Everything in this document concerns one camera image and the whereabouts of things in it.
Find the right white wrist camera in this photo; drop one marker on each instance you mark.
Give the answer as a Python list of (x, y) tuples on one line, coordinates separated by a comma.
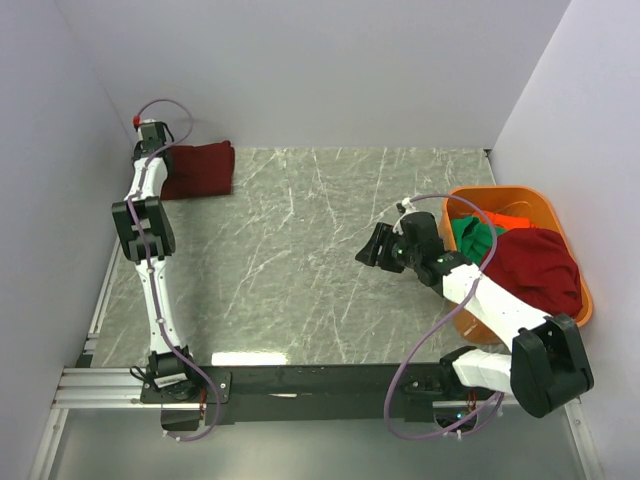
[(405, 207)]

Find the red t-shirt in basket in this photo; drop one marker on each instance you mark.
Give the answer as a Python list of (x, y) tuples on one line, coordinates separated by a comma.
[(534, 265)]

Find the green t-shirt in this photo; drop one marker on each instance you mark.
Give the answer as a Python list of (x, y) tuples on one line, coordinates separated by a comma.
[(472, 237)]

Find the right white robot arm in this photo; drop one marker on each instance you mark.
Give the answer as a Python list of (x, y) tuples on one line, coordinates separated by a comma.
[(547, 364)]

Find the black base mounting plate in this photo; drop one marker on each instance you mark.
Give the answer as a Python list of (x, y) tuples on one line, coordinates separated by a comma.
[(330, 392)]

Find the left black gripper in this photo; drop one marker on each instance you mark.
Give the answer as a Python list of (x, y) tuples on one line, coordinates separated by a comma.
[(139, 149)]

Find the dark red t-shirt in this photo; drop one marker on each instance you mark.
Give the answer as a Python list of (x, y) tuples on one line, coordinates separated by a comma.
[(200, 171)]

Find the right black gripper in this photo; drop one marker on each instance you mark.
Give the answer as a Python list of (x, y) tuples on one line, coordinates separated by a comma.
[(368, 254)]

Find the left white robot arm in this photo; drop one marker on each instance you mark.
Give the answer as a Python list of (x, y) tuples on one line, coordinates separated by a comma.
[(148, 242)]

